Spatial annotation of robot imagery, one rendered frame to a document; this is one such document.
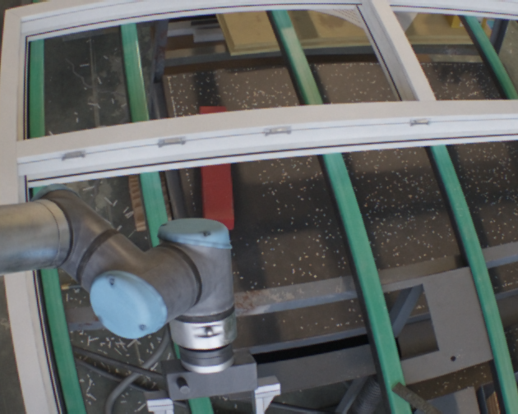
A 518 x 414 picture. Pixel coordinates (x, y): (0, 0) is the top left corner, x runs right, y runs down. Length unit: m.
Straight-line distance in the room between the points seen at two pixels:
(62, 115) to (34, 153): 1.29
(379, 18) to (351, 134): 0.34
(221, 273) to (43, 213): 0.26
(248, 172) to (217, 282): 0.89
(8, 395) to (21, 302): 0.97
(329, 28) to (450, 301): 0.95
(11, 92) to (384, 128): 0.75
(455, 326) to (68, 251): 0.79
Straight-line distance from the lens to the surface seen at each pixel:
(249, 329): 1.90
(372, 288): 1.67
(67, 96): 3.04
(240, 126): 1.74
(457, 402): 1.80
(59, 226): 1.14
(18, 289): 1.54
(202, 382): 1.32
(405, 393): 1.58
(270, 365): 1.90
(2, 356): 2.53
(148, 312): 1.13
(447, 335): 1.67
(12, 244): 1.05
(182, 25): 2.79
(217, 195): 2.02
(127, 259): 1.16
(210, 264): 1.22
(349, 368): 1.93
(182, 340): 1.28
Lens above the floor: 2.27
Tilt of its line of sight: 54 degrees down
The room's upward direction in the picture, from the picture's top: 9 degrees clockwise
